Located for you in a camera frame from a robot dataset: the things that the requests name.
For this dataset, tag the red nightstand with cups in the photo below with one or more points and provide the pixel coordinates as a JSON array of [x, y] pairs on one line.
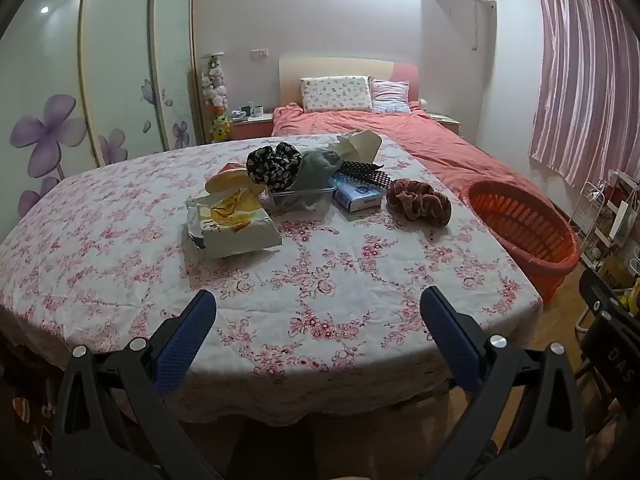
[[252, 127]]

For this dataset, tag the black mesh mat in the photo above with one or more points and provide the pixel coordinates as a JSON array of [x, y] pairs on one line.
[[371, 175]]

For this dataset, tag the pink striped curtain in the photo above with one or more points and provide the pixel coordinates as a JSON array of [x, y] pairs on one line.
[[585, 75]]

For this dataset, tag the brown scrunchie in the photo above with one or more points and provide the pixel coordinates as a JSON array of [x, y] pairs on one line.
[[417, 201]]

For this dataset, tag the white yellow snack bag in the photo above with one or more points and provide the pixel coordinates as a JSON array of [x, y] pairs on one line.
[[235, 230]]

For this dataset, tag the pale green towel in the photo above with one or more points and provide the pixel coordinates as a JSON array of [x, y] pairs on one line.
[[315, 170]]

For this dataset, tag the beige pink headboard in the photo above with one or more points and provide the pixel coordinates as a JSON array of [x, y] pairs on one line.
[[340, 67]]

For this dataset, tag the floral white pillow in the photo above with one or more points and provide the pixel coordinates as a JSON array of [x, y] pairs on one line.
[[336, 94]]

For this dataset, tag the beige paper box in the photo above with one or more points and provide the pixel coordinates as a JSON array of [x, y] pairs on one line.
[[369, 145]]

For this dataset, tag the black floral scrunchie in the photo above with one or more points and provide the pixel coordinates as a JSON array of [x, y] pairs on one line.
[[272, 162]]

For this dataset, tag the pink white nightstand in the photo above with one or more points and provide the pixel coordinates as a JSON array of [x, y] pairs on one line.
[[445, 121]]

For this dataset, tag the blue tissue packet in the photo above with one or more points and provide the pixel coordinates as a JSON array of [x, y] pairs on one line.
[[357, 195]]

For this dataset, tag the stack of plush toys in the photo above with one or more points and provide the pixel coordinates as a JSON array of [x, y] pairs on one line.
[[216, 95]]

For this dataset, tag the orange plastic basket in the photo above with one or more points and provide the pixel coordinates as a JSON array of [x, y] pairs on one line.
[[525, 266]]

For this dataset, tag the bed with red duvet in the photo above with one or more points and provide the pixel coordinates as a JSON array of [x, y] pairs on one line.
[[450, 155]]

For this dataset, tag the floral pink tablecloth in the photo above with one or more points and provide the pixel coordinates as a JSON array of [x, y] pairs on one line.
[[325, 280]]

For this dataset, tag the striped pink pillow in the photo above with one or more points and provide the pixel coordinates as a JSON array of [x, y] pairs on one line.
[[390, 96]]

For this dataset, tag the clear plastic container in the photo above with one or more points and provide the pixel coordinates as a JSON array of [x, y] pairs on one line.
[[300, 201]]

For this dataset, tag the wardrobe with purple flowers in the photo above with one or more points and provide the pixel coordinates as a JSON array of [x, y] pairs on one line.
[[120, 60]]

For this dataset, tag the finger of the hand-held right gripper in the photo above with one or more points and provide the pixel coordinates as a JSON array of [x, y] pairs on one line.
[[612, 297]]

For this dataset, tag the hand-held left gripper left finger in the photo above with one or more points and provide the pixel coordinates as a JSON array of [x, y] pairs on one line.
[[185, 341]]

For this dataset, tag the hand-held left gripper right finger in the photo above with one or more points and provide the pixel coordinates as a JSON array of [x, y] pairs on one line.
[[450, 341]]

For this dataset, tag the crumpled white paper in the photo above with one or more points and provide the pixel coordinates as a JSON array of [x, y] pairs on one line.
[[342, 146]]

